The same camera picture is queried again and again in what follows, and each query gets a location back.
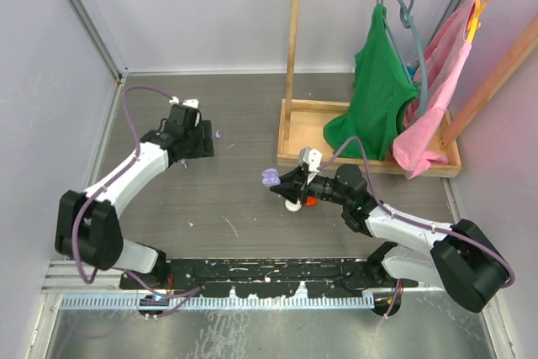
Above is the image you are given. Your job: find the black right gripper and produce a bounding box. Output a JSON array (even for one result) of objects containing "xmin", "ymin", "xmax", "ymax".
[{"xmin": 270, "ymin": 164, "xmax": 351, "ymax": 207}]

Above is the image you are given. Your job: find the white round charging case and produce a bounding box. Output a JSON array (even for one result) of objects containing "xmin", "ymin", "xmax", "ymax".
[{"xmin": 285, "ymin": 200, "xmax": 302, "ymax": 213}]

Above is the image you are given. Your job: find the orange earbud charging case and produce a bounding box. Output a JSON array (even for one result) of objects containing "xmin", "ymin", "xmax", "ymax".
[{"xmin": 305, "ymin": 197, "xmax": 318, "ymax": 207}]

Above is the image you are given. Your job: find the purple round charging case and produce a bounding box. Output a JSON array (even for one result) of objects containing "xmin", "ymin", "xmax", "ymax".
[{"xmin": 261, "ymin": 168, "xmax": 281, "ymax": 188}]

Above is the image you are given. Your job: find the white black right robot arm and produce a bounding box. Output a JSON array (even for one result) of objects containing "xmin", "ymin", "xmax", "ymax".
[{"xmin": 262, "ymin": 164, "xmax": 514, "ymax": 313}]

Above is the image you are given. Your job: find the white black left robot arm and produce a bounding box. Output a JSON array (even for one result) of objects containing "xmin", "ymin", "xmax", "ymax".
[{"xmin": 55, "ymin": 99, "xmax": 214, "ymax": 288}]

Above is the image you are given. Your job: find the wooden clothes rack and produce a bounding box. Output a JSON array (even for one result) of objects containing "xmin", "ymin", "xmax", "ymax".
[{"xmin": 276, "ymin": 0, "xmax": 538, "ymax": 180}]

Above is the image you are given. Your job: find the green shirt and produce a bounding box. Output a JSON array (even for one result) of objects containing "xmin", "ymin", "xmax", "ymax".
[{"xmin": 323, "ymin": 4, "xmax": 418, "ymax": 161}]

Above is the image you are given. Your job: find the blue cloth item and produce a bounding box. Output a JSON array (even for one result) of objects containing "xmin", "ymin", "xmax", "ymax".
[{"xmin": 406, "ymin": 62, "xmax": 421, "ymax": 85}]

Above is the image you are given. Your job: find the pink shirt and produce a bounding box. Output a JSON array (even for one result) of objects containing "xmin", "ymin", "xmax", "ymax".
[{"xmin": 392, "ymin": 0, "xmax": 481, "ymax": 179}]

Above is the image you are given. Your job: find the grey blue clothes hanger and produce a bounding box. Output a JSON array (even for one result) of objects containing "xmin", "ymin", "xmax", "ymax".
[{"xmin": 376, "ymin": 0, "xmax": 429, "ymax": 117}]

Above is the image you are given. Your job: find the yellow clothes hanger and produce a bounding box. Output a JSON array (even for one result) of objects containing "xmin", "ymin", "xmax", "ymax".
[{"xmin": 467, "ymin": 0, "xmax": 493, "ymax": 43}]

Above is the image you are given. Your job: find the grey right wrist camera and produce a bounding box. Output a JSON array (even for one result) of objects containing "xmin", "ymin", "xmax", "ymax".
[{"xmin": 298, "ymin": 147, "xmax": 323, "ymax": 184}]

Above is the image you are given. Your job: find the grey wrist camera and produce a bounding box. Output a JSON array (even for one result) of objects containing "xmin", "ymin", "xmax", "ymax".
[
  {"xmin": 298, "ymin": 147, "xmax": 323, "ymax": 184},
  {"xmin": 182, "ymin": 98, "xmax": 199, "ymax": 109}
]

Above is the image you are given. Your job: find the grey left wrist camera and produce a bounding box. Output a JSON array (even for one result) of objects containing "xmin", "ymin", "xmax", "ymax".
[{"xmin": 182, "ymin": 98, "xmax": 199, "ymax": 109}]

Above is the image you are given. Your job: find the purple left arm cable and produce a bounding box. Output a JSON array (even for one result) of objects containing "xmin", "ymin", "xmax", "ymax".
[{"xmin": 73, "ymin": 85, "xmax": 203, "ymax": 318}]

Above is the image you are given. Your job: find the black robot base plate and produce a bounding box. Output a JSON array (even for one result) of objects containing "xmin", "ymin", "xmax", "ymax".
[{"xmin": 142, "ymin": 258, "xmax": 396, "ymax": 298}]

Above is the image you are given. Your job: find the white slotted cable duct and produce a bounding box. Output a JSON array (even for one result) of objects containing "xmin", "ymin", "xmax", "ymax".
[{"xmin": 59, "ymin": 290, "xmax": 375, "ymax": 311}]

